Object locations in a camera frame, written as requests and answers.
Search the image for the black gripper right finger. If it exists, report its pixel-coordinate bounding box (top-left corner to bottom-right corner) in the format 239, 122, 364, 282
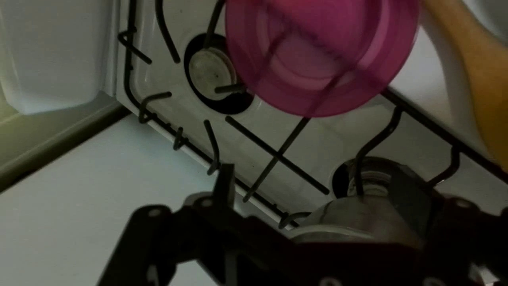
423, 195, 508, 286

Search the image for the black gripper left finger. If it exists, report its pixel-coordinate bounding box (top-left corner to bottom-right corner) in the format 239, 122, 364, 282
97, 163, 240, 286

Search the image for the round gas burner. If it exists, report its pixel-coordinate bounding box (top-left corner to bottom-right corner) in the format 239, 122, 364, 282
183, 31, 258, 116

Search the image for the black stove grate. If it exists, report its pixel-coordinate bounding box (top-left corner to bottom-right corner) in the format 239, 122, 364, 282
117, 0, 508, 228

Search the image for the steel pot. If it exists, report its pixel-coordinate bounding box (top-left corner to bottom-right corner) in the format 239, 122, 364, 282
288, 155, 434, 252

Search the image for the wooden spatula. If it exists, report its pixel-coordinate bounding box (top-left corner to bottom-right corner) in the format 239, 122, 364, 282
420, 0, 508, 171

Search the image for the white gas stove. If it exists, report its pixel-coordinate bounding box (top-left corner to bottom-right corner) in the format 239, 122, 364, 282
0, 0, 508, 255

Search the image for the purple plastic bowl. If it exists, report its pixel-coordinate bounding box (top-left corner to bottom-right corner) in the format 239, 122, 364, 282
224, 0, 425, 119

